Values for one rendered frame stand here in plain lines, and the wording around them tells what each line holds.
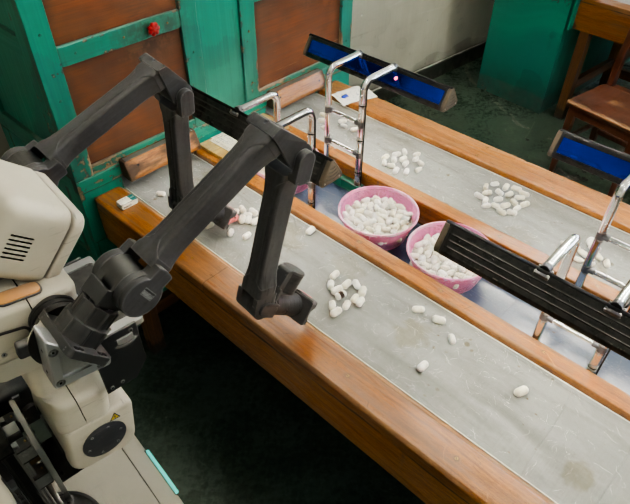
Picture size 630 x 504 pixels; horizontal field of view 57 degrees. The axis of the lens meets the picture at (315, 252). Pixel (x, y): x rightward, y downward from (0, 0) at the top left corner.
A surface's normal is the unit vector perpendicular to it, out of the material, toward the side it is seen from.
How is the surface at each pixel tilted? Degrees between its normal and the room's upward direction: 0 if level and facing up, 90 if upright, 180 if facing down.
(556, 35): 90
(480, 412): 0
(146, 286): 93
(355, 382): 0
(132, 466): 0
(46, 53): 90
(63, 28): 90
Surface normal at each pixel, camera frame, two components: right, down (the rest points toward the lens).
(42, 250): 0.66, 0.51
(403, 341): 0.00, -0.74
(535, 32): -0.75, 0.44
